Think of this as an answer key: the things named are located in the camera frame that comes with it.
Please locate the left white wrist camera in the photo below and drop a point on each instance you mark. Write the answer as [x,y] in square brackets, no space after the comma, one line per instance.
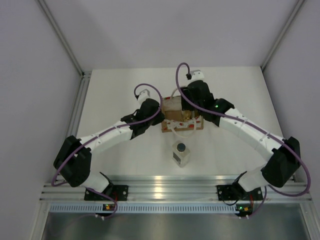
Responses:
[142,96]

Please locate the grey cap clear bottle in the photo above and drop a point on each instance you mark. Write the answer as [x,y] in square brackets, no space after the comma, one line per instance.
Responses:
[180,154]

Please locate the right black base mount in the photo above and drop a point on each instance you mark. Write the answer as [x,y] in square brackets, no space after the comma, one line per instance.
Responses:
[233,192]

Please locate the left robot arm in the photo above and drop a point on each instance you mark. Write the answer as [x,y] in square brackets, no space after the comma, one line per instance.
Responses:
[75,158]

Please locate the right aluminium frame post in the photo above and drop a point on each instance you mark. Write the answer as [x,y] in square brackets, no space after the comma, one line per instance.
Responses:
[289,21]

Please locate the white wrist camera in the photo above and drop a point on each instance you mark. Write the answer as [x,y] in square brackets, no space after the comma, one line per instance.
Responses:
[195,75]
[142,96]

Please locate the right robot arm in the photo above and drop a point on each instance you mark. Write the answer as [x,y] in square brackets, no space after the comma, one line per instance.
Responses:
[277,152]

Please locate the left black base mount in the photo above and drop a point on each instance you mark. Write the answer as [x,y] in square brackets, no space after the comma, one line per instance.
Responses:
[116,192]

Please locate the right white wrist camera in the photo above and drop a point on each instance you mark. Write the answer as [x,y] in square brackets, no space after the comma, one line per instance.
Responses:
[195,75]

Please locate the left aluminium frame post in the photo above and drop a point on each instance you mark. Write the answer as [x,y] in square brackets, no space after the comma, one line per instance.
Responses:
[60,35]

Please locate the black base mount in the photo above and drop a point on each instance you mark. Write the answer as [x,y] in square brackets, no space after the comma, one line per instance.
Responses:
[233,192]
[116,192]

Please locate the aluminium frame post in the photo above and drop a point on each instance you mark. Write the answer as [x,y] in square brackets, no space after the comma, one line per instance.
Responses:
[289,21]
[60,35]

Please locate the grey slotted cable duct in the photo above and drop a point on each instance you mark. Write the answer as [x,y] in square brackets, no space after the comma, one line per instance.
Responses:
[132,208]

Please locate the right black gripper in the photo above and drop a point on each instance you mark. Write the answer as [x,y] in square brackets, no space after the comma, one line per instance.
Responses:
[186,105]

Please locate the burlap watermelon canvas bag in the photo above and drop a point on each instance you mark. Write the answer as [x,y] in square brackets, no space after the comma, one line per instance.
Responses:
[172,110]

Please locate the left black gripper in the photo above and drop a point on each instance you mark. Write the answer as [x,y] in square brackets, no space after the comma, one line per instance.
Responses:
[160,117]

